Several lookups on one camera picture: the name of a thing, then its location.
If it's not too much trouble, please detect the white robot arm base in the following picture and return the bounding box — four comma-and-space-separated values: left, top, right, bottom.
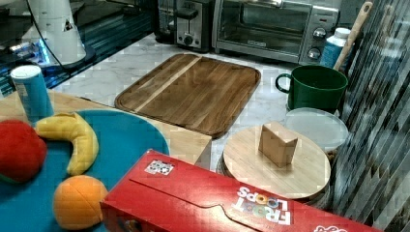
22, 0, 95, 69

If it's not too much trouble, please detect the dark wooden cutting board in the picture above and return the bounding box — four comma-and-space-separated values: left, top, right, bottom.
114, 53, 261, 138

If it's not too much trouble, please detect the teal round plate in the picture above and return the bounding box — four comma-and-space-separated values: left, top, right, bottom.
0, 109, 169, 232

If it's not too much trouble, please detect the round bamboo jar lid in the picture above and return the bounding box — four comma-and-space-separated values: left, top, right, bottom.
222, 122, 331, 199

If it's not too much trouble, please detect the red Froot Loops cereal box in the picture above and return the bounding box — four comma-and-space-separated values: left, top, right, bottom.
101, 150, 382, 232

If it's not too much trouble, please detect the black silver toaster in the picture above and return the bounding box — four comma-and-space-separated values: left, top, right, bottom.
155, 0, 215, 52

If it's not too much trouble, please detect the green plastic mug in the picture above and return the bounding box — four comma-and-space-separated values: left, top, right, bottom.
275, 65, 348, 113

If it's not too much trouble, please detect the stainless steel toaster oven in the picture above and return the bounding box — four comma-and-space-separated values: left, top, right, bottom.
212, 0, 341, 65

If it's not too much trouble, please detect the yellow plush banana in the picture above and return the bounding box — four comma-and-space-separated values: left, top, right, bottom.
35, 112, 99, 176

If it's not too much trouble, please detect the blue bottle white cap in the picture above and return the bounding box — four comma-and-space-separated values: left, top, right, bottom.
319, 27, 350, 68

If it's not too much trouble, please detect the orange plush fruit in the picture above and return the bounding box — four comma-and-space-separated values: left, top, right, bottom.
52, 175, 108, 230

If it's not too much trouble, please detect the blue cylindrical can white lid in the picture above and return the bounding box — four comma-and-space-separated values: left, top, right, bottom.
11, 65, 54, 123

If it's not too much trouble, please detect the red plush apple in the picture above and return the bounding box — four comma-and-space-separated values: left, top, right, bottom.
0, 120, 47, 183

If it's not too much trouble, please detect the wooden utensil handle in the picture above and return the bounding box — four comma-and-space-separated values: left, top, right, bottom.
334, 0, 373, 71

